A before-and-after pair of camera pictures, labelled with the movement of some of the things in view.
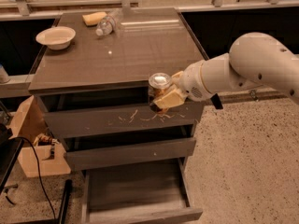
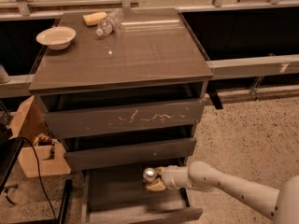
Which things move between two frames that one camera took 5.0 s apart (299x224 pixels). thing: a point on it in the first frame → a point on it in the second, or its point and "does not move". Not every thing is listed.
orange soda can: [157, 84] → [149, 175]
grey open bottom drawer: [147, 192] does not move
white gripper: [191, 81] → [169, 176]
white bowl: [57, 37] does not move
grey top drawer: [78, 123] does not move
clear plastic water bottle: [109, 23] does not move
